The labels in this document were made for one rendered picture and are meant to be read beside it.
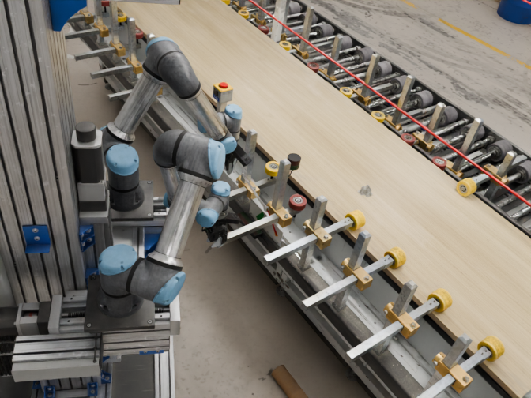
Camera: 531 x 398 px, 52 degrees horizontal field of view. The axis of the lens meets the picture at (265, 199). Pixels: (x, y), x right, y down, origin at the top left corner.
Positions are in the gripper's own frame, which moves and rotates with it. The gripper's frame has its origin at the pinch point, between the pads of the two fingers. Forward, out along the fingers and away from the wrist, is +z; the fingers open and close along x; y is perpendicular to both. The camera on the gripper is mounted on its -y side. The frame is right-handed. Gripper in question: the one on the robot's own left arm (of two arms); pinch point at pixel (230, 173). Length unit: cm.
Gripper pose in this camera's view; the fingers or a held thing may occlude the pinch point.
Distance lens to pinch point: 254.7
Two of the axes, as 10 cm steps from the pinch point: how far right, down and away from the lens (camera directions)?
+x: -5.4, 5.1, -6.6
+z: -1.3, 7.3, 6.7
